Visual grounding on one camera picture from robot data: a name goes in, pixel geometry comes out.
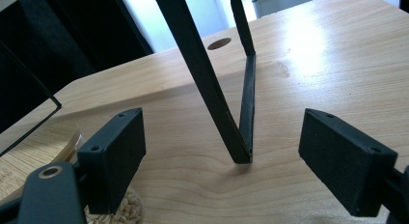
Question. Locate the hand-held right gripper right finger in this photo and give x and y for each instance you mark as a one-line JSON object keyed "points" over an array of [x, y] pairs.
{"points": [[347, 162]]}

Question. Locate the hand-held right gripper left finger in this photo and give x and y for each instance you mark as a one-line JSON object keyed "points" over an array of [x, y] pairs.
{"points": [[111, 159]]}

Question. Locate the glass jar beige beans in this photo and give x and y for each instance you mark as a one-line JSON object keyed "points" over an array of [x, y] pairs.
{"points": [[32, 166]]}

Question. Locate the black shelf with metal legs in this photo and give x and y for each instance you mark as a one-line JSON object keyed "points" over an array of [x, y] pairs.
{"points": [[199, 72]]}

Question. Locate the large dark curtain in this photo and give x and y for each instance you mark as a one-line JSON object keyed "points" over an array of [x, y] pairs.
{"points": [[70, 34], [405, 0]]}

